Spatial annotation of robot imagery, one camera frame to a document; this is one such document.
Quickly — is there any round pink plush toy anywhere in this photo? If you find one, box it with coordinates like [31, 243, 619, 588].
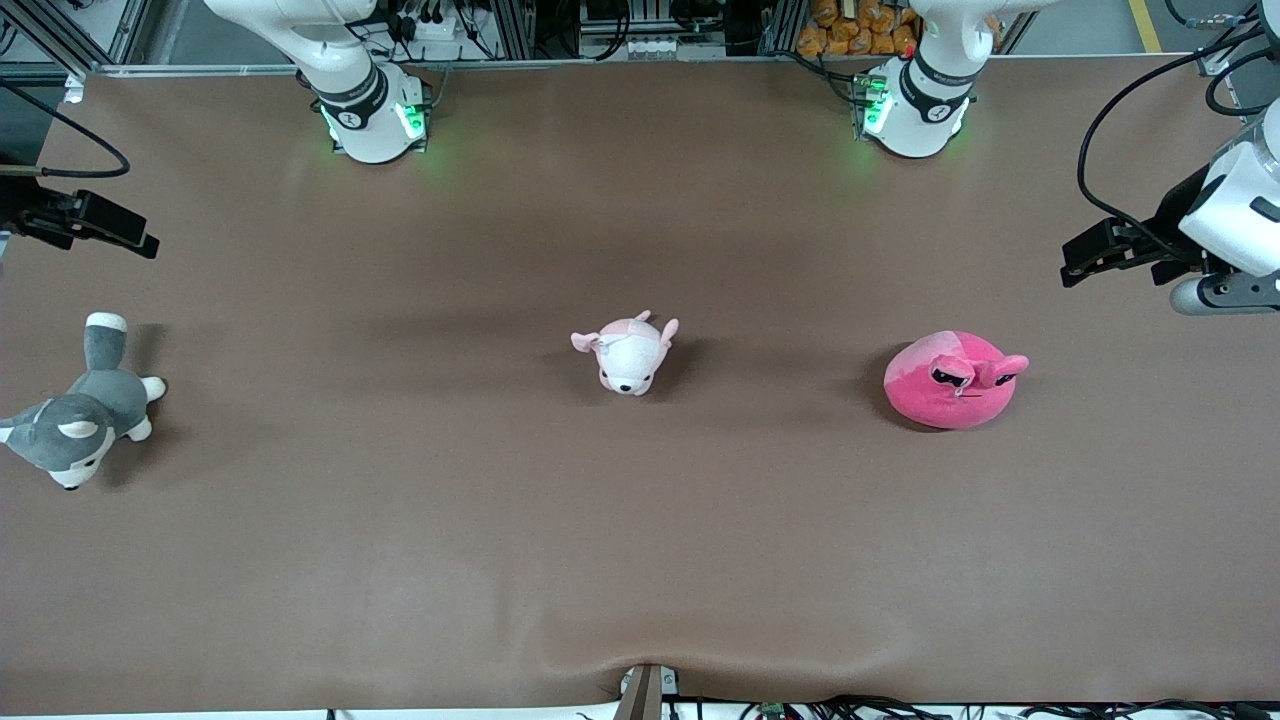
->
[883, 330, 1030, 431]

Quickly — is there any grey white husky plush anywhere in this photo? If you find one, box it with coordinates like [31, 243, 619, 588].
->
[0, 312, 167, 491]

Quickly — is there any bag of orange toys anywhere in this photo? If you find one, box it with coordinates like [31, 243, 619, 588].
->
[797, 0, 921, 58]

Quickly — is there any white power strip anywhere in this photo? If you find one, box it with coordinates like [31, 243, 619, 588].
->
[385, 0, 481, 46]

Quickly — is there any small white pink plush dog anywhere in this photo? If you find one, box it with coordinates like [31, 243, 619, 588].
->
[570, 310, 680, 397]

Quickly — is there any brown table cover cloth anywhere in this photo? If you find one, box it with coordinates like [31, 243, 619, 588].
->
[0, 55, 1280, 717]

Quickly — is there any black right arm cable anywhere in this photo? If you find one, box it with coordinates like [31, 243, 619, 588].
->
[0, 78, 132, 179]

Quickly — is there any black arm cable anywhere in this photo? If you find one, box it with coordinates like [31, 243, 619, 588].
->
[0, 78, 132, 179]
[1077, 0, 1280, 266]

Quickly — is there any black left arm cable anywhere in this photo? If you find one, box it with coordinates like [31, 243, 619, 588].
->
[1077, 0, 1280, 266]

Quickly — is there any aluminium corner frame profile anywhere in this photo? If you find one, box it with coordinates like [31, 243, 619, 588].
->
[1197, 40, 1261, 77]

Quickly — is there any aluminium diagonal frame strut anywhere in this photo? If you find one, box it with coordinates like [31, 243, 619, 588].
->
[0, 0, 191, 76]

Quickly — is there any aluminium table edge rail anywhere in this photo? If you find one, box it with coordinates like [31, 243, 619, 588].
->
[0, 58, 871, 79]

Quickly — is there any metal table edge bracket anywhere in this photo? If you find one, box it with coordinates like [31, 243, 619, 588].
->
[613, 663, 683, 720]

